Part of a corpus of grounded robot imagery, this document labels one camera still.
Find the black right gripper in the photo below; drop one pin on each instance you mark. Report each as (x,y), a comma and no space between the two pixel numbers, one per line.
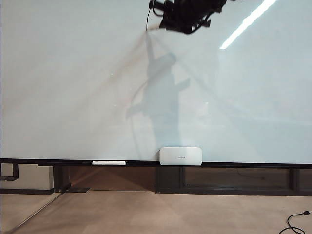
(190,13)

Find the white whiteboard eraser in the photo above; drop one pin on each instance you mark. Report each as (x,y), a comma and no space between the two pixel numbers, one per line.
(180,156)

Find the white marker with black cap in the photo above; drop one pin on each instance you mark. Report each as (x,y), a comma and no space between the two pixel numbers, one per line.
(109,162)

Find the dark brown wooden cabinet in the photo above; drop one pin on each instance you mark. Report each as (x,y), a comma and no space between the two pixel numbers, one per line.
(219,178)

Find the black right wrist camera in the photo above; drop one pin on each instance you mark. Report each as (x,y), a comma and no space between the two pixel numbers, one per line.
(161,5)

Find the white board with black frame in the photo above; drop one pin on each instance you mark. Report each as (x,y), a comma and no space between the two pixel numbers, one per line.
(73,85)

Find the black post with base plate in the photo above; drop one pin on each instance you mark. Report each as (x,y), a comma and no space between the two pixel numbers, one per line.
(62,178)

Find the black bent metal bracket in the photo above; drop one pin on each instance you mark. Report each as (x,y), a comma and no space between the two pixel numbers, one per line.
(15,171)

